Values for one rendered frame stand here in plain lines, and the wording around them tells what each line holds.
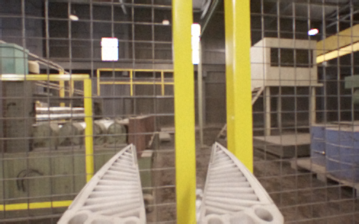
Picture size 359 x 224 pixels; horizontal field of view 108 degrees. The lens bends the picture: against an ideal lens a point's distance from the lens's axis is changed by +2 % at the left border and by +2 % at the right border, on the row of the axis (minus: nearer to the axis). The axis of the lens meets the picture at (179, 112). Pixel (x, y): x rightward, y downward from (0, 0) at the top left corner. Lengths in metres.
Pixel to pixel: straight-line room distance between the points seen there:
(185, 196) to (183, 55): 0.36
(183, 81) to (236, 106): 0.16
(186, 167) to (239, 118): 0.19
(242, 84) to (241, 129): 0.12
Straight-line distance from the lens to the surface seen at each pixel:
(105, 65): 11.64
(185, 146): 0.35
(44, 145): 2.76
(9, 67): 2.75
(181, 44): 0.38
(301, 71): 9.56
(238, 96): 0.39
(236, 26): 0.45
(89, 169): 1.91
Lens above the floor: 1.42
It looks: level
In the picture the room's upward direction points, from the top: 1 degrees counter-clockwise
